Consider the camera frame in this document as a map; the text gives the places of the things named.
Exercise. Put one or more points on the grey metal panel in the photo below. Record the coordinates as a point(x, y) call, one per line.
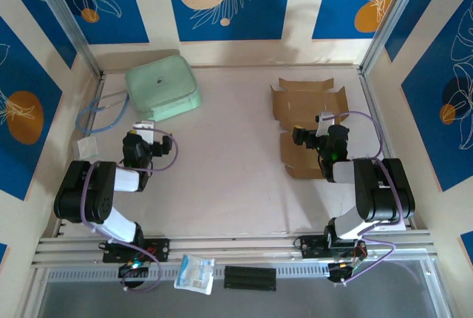
point(295, 303)

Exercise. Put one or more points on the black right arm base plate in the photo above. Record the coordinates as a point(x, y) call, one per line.
point(310, 246)

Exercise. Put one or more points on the aluminium side rail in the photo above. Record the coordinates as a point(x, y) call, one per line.
point(63, 222)
point(371, 96)

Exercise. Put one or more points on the white blue plastic packet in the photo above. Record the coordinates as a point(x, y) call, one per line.
point(194, 273)

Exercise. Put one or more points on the black left connector board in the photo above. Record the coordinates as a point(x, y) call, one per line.
point(127, 270)

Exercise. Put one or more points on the black rectangular block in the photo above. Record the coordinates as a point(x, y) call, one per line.
point(250, 278)

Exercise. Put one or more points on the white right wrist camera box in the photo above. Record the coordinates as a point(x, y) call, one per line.
point(325, 118)

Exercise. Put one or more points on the aluminium frame post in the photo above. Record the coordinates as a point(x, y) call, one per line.
point(63, 11)
point(396, 11)

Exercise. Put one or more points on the aluminium cross rail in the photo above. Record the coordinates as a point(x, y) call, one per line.
point(240, 244)

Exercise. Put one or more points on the brown cardboard paper box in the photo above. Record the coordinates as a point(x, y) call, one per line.
point(306, 100)

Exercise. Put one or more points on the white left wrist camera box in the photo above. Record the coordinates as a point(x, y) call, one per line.
point(145, 124)

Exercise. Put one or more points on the black connector board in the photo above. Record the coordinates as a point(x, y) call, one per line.
point(127, 270)
point(338, 270)

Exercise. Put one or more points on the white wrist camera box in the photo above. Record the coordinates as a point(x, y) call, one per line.
point(145, 124)
point(325, 118)

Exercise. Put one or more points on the small clear plastic packet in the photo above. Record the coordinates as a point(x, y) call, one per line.
point(88, 148)

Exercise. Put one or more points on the mint green zip pouch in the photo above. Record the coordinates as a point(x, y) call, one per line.
point(162, 87)

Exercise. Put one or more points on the black right connector board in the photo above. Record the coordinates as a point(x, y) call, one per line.
point(338, 270)

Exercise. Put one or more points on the white paper sheet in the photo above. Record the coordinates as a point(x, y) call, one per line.
point(391, 226)

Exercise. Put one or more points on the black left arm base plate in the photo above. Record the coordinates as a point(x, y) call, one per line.
point(159, 249)

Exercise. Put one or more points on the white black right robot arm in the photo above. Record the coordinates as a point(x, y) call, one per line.
point(384, 192)

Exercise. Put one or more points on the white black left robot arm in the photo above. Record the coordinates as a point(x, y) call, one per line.
point(85, 192)

